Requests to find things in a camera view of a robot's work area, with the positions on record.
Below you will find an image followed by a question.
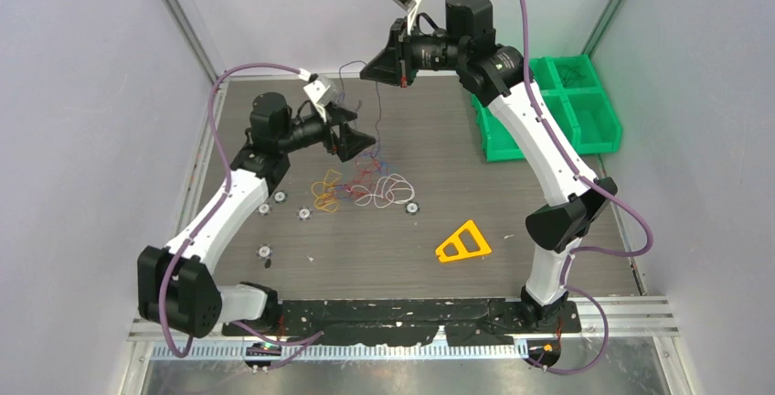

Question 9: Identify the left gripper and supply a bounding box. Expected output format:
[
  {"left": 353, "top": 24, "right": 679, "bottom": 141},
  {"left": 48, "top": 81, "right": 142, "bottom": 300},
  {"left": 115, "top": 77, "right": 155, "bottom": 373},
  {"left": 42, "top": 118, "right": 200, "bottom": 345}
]
[{"left": 279, "top": 102, "right": 376, "bottom": 162}]

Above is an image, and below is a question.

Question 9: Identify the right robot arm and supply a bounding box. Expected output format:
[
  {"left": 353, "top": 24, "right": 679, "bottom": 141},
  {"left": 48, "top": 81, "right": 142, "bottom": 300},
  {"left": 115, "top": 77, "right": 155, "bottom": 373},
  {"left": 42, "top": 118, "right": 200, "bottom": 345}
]
[{"left": 360, "top": 0, "right": 617, "bottom": 332}]

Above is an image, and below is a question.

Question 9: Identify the controller board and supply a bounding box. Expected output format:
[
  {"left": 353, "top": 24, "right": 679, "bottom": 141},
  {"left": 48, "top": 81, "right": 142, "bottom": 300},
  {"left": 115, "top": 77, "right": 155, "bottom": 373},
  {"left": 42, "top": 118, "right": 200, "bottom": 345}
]
[
  {"left": 244, "top": 342, "right": 282, "bottom": 369},
  {"left": 525, "top": 339, "right": 562, "bottom": 368}
]

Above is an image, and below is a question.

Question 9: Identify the poker chip upper left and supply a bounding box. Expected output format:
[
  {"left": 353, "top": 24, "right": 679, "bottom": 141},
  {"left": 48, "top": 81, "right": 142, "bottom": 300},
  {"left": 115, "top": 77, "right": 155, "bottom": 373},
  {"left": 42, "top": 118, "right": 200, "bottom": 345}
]
[{"left": 273, "top": 190, "right": 288, "bottom": 203}]

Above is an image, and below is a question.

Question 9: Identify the poker chip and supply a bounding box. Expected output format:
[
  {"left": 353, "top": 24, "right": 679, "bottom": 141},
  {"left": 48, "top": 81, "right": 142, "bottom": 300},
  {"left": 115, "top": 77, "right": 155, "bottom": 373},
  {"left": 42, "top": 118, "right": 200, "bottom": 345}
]
[
  {"left": 297, "top": 207, "right": 313, "bottom": 221},
  {"left": 256, "top": 245, "right": 272, "bottom": 260},
  {"left": 258, "top": 203, "right": 271, "bottom": 216},
  {"left": 404, "top": 201, "right": 419, "bottom": 215},
  {"left": 273, "top": 190, "right": 288, "bottom": 203}
]

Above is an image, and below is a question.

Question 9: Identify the poker chip centre right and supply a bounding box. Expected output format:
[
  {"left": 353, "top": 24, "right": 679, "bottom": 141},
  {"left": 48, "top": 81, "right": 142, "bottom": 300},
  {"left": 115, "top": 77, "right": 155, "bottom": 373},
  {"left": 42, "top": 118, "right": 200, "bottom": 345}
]
[{"left": 404, "top": 201, "right": 419, "bottom": 215}]

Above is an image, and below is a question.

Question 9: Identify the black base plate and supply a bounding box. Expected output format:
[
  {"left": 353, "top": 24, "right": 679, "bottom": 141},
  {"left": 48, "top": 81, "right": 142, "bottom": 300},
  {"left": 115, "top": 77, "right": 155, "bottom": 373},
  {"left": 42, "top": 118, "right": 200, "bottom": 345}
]
[{"left": 259, "top": 298, "right": 581, "bottom": 347}]

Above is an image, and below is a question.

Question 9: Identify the yellow wire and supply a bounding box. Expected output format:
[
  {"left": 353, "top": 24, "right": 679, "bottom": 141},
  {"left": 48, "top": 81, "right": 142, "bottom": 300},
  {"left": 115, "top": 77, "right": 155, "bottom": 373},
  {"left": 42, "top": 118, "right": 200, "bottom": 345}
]
[{"left": 310, "top": 169, "right": 345, "bottom": 213}]

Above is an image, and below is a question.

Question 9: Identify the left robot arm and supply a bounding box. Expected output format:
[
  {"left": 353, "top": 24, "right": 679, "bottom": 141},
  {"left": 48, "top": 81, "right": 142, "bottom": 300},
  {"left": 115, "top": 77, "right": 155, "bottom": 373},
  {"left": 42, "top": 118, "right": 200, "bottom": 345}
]
[{"left": 137, "top": 92, "right": 377, "bottom": 338}]

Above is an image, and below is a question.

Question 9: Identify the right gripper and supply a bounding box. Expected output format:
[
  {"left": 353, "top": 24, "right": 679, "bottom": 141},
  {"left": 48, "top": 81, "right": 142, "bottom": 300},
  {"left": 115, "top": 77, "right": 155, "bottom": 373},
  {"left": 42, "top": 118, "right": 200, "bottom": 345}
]
[{"left": 359, "top": 17, "right": 465, "bottom": 90}]

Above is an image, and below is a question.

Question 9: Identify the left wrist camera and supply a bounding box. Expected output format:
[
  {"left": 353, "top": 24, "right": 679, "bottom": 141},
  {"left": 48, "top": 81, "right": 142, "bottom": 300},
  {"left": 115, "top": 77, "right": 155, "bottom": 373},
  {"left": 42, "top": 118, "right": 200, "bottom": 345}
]
[{"left": 297, "top": 69, "right": 339, "bottom": 123}]

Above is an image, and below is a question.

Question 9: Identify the left controller board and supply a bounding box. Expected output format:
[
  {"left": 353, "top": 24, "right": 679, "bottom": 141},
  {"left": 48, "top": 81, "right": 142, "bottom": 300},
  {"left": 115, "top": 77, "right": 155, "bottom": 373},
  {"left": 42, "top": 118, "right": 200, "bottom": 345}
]
[{"left": 244, "top": 342, "right": 282, "bottom": 369}]

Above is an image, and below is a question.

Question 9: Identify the poker chip lower left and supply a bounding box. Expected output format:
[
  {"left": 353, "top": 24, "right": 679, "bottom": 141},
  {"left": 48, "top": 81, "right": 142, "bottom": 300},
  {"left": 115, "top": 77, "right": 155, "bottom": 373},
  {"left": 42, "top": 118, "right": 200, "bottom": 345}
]
[{"left": 256, "top": 245, "right": 272, "bottom": 260}]

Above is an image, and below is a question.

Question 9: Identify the green compartment bin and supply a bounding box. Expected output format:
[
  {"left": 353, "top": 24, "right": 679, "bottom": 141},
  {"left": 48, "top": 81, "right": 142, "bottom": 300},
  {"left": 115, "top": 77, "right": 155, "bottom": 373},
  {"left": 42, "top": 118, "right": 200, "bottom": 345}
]
[{"left": 471, "top": 55, "right": 622, "bottom": 162}]

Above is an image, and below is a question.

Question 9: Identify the right controller board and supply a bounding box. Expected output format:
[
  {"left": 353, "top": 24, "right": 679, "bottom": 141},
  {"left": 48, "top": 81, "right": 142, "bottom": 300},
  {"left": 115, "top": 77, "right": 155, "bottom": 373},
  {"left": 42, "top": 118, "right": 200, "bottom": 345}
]
[{"left": 525, "top": 339, "right": 562, "bottom": 368}]

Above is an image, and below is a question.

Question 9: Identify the yellow triangular plastic part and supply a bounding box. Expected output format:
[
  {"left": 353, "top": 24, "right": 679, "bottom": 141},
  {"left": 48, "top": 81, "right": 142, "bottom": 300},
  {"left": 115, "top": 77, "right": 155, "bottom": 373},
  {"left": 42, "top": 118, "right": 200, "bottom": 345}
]
[{"left": 435, "top": 219, "right": 492, "bottom": 263}]

